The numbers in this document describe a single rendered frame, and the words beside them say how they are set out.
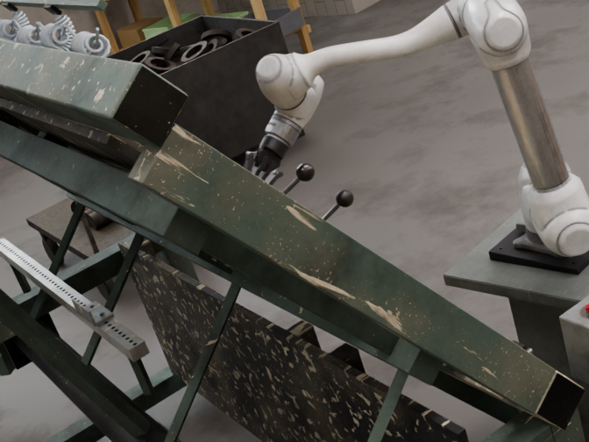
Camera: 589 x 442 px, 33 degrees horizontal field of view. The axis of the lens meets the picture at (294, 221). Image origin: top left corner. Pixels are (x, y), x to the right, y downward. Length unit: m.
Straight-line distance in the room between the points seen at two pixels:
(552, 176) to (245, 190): 1.23
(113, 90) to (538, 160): 1.41
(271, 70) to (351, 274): 0.86
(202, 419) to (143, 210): 2.48
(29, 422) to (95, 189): 2.85
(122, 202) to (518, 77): 1.16
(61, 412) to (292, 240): 3.05
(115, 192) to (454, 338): 0.73
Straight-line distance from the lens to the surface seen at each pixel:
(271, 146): 2.68
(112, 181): 1.92
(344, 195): 2.03
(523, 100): 2.60
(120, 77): 1.57
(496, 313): 4.23
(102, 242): 5.39
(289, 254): 1.72
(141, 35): 9.98
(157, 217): 1.71
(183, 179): 1.59
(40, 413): 4.74
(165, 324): 3.86
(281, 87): 2.54
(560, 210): 2.72
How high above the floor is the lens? 2.23
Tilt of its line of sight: 24 degrees down
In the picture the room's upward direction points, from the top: 18 degrees counter-clockwise
